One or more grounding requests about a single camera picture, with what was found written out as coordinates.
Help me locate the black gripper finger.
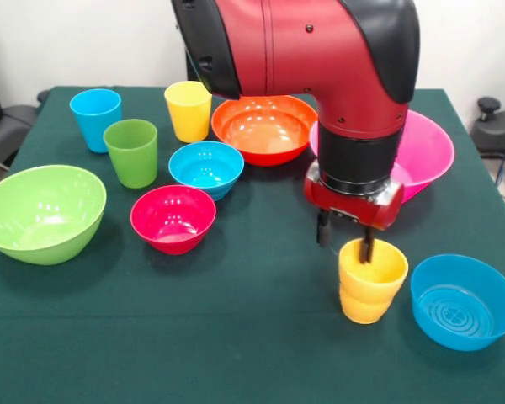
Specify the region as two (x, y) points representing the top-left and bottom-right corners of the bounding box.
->
(316, 209), (332, 247)
(359, 226), (378, 265)

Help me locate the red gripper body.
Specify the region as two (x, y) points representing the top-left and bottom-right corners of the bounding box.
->
(303, 176), (405, 231)

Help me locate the short yellow cup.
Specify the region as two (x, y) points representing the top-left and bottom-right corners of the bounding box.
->
(338, 238), (410, 303)
(339, 285), (396, 326)

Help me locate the large pink bowl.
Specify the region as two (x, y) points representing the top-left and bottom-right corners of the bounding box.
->
(309, 109), (456, 206)

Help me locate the dark blue bowl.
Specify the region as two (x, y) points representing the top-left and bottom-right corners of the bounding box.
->
(410, 253), (505, 353)

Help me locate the small red bowl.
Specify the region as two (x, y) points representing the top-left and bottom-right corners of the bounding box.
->
(129, 184), (218, 256)

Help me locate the orange bowl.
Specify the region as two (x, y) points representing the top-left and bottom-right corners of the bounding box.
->
(210, 95), (319, 167)

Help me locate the dark green table cloth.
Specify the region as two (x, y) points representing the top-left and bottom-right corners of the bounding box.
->
(0, 86), (505, 404)

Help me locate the tall yellow cup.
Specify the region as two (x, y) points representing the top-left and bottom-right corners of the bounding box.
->
(163, 80), (214, 144)

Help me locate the green cup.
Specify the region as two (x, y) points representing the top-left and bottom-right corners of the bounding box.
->
(103, 119), (159, 189)

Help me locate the blue cup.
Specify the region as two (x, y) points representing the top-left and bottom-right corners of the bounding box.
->
(69, 88), (123, 154)

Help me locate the large green bowl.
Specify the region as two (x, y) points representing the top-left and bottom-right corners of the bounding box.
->
(0, 164), (108, 266)

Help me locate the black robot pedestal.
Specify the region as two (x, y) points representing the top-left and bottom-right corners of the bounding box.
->
(185, 52), (201, 88)

